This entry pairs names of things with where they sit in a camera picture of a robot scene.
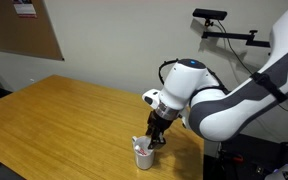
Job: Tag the red white marker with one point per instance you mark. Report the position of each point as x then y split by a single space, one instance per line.
140 150

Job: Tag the black equipment case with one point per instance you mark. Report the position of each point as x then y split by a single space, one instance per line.
245 158

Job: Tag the brown cork board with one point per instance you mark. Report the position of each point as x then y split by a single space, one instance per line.
28 36

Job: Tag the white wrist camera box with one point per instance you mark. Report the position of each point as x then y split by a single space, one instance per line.
151 97

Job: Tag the white ceramic mug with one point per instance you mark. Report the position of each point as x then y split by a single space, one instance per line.
144 156

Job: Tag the paper notice on board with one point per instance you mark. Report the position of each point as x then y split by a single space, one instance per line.
24 8

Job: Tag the black camera on mount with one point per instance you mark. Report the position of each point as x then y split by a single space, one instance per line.
209 14

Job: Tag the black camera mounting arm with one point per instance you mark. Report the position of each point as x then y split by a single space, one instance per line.
249 38

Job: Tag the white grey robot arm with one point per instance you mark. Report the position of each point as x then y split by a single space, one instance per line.
193 93

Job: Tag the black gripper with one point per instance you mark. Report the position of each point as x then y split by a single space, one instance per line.
155 129

